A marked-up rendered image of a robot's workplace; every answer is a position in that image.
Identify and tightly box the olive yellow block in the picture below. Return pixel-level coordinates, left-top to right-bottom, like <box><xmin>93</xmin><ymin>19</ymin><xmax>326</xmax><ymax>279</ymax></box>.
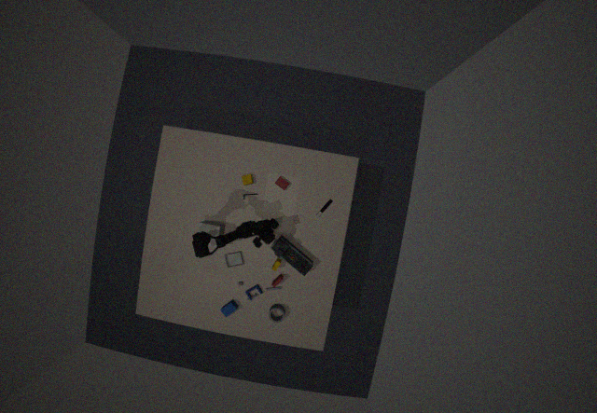
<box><xmin>242</xmin><ymin>174</ymin><xmax>253</xmax><ymax>186</ymax></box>
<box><xmin>271</xmin><ymin>258</ymin><xmax>282</xmax><ymax>271</ymax></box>

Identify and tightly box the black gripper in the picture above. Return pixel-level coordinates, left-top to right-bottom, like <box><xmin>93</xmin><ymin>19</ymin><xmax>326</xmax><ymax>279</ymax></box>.
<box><xmin>252</xmin><ymin>218</ymin><xmax>279</xmax><ymax>248</ymax></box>

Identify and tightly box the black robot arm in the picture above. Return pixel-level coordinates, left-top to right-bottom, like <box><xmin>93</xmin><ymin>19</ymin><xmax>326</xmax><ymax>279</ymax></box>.
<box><xmin>192</xmin><ymin>219</ymin><xmax>274</xmax><ymax>258</ymax></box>

